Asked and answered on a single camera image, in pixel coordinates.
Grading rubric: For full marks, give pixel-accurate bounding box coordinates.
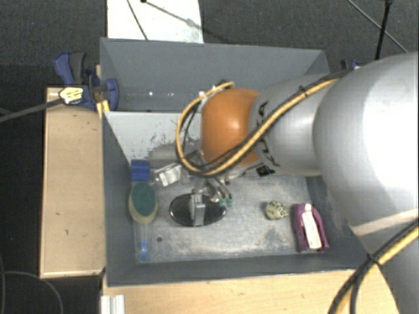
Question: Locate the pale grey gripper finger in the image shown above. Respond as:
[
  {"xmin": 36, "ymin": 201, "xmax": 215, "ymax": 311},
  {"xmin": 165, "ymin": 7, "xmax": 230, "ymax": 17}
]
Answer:
[
  {"xmin": 188, "ymin": 191, "xmax": 198, "ymax": 224},
  {"xmin": 195, "ymin": 202, "xmax": 207, "ymax": 228}
]

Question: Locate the black oval dish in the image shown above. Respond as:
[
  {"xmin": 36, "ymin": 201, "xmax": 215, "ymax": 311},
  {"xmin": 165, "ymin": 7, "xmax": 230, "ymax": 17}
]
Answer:
[{"xmin": 169, "ymin": 193, "xmax": 227, "ymax": 228}]

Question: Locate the clear plastic piece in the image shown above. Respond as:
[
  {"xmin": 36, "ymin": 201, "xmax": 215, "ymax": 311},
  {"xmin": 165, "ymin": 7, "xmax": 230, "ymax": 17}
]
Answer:
[{"xmin": 156, "ymin": 164, "xmax": 183, "ymax": 188}]

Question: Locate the grey metal bin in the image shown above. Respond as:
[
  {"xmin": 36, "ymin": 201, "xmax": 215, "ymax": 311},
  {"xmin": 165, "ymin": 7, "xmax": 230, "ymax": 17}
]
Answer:
[{"xmin": 99, "ymin": 37, "xmax": 369, "ymax": 287}]

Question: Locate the blue rectangular block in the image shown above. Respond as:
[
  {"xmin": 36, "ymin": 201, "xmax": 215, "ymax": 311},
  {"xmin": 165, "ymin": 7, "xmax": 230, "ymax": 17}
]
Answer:
[{"xmin": 130, "ymin": 159, "xmax": 151, "ymax": 182}]

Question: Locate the purple and white stapler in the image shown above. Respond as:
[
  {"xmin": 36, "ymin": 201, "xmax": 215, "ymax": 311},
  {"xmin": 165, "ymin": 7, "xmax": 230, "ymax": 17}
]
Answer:
[{"xmin": 291, "ymin": 202, "xmax": 330, "ymax": 253}]

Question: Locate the pale wood board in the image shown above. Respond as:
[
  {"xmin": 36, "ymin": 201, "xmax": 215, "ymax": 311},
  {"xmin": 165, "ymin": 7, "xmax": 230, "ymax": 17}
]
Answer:
[{"xmin": 39, "ymin": 86, "xmax": 106, "ymax": 279}]

